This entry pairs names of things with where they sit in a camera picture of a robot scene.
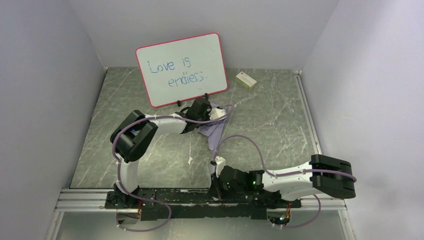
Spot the small cream cardboard box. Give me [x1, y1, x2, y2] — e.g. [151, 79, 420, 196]
[235, 71, 258, 90]

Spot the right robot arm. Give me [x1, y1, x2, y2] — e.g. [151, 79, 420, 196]
[208, 154, 356, 201]

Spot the red framed whiteboard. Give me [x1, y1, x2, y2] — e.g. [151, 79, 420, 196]
[135, 32, 229, 108]

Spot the white and black folding umbrella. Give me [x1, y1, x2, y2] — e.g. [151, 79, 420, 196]
[197, 103, 229, 201]

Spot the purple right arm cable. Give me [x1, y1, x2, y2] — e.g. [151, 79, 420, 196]
[211, 134, 358, 230]

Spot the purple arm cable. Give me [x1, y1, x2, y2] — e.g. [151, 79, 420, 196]
[211, 134, 358, 230]
[111, 103, 236, 233]

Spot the aluminium frame rail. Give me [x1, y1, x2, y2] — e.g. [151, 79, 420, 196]
[47, 67, 355, 240]

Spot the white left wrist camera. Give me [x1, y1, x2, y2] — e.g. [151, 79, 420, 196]
[208, 108, 227, 121]

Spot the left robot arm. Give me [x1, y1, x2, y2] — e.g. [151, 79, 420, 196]
[110, 98, 215, 208]

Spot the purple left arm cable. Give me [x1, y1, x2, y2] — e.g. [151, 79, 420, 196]
[111, 103, 236, 233]

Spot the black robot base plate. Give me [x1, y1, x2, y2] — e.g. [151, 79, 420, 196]
[104, 188, 302, 221]

